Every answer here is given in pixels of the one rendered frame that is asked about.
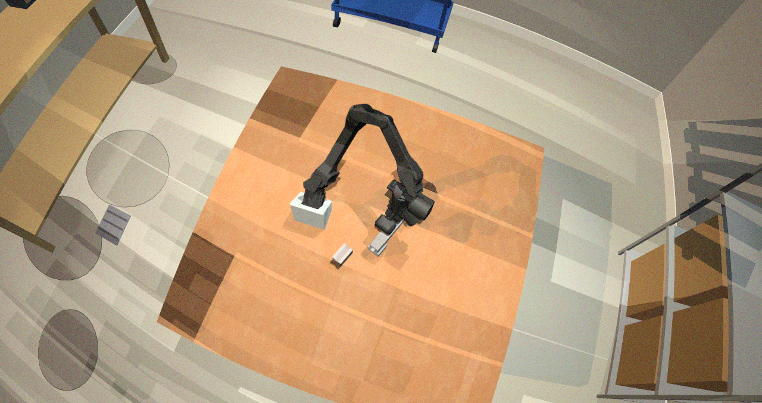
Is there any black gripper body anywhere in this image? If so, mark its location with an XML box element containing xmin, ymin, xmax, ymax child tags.
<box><xmin>375</xmin><ymin>198</ymin><xmax>408</xmax><ymax>235</ymax></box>

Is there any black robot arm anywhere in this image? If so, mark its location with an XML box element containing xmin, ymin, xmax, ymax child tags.
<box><xmin>301</xmin><ymin>104</ymin><xmax>435</xmax><ymax>226</ymax></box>

